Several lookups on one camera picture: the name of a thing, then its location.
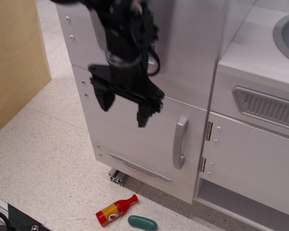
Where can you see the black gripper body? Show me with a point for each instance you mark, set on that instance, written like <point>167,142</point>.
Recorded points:
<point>130,82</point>

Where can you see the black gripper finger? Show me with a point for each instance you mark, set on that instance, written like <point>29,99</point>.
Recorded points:
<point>104,95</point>
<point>144,112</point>

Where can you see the white fridge door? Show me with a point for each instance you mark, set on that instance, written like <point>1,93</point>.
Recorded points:
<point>144,153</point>

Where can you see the silver fridge door handle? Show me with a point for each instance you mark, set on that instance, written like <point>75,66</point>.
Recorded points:
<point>177,156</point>

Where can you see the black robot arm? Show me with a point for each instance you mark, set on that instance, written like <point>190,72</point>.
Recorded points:
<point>129,32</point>

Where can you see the white toy fridge cabinet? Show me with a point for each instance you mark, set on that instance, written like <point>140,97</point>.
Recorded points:
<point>192,52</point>

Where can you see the upper brass oven hinge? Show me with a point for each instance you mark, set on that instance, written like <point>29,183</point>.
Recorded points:
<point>208,132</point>

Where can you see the brass oven hinge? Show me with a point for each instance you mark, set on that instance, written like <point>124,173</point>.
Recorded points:
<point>208,132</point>
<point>203,163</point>

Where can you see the aluminium extrusion foot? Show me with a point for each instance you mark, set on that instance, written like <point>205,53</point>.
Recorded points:
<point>118,177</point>

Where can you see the lower brass oven hinge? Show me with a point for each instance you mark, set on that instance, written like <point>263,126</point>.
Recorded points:
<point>203,163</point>

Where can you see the plywood board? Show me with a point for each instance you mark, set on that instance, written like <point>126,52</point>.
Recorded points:
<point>24,69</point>

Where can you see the red toy sauce bottle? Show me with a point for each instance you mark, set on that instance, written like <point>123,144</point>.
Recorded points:
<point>115,210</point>

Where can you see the green toy pickle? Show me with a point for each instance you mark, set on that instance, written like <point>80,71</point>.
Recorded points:
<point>142,223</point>

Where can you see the white toy kitchen counter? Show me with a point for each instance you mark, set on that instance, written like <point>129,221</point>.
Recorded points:
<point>252,61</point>

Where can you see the white oven door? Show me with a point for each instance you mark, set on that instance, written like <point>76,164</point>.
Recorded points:
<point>249,161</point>

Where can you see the silver vent panel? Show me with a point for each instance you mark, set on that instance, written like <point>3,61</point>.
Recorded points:
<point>262,106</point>

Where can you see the grey sink basin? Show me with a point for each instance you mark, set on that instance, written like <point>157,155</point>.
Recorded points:
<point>281,35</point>

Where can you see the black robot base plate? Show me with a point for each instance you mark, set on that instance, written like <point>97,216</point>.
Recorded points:
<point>23,222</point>

